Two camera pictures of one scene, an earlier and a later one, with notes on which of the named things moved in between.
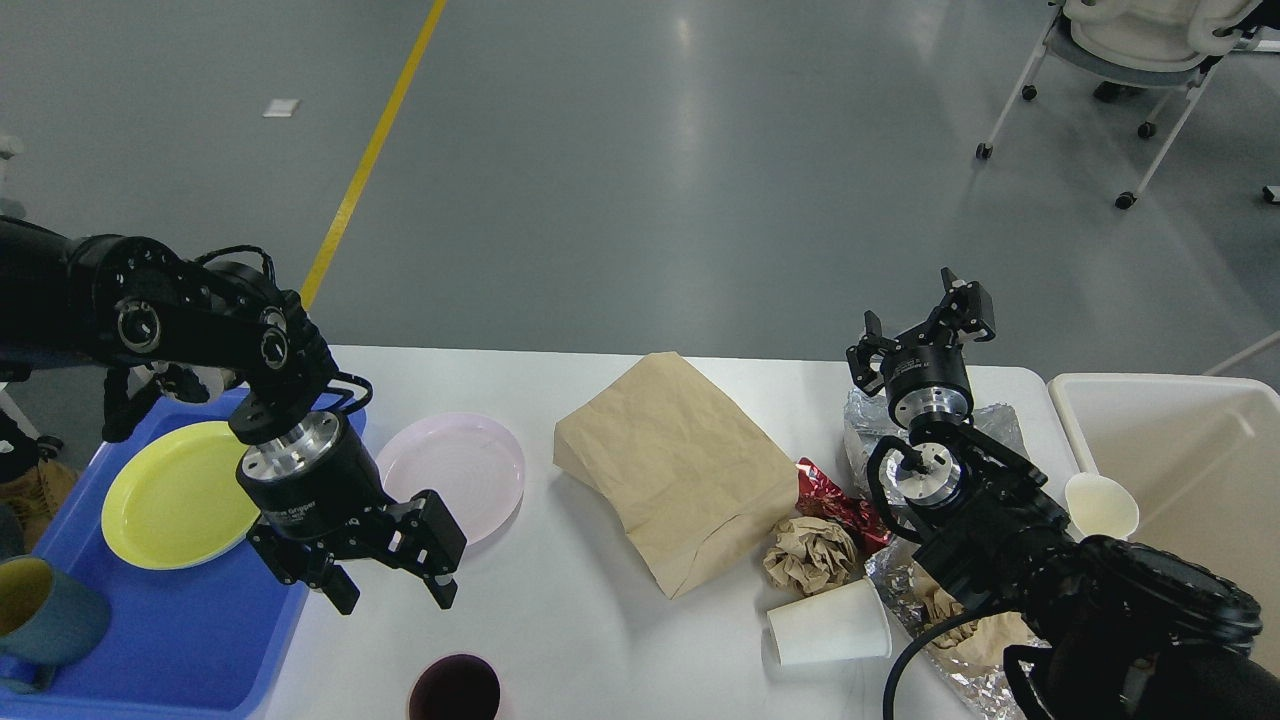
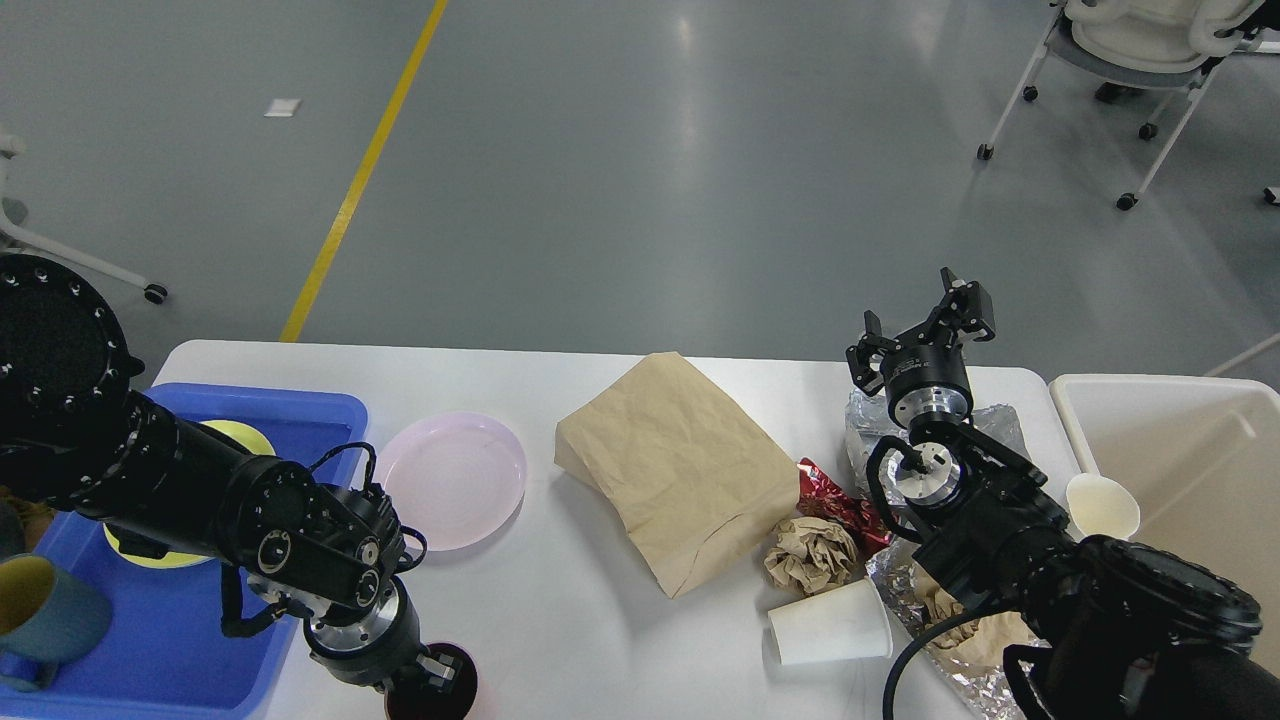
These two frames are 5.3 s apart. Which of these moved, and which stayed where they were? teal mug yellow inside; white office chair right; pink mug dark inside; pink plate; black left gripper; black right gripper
Moved: black left gripper; pink mug dark inside
Stayed: pink plate; teal mug yellow inside; white office chair right; black right gripper
